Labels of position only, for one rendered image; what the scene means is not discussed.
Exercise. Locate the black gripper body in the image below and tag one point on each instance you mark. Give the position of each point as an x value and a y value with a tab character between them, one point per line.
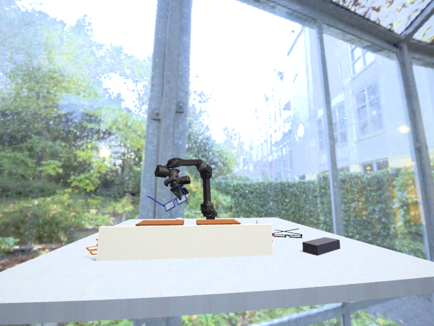
172	179

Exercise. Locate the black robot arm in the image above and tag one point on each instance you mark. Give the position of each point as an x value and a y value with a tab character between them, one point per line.
207	207

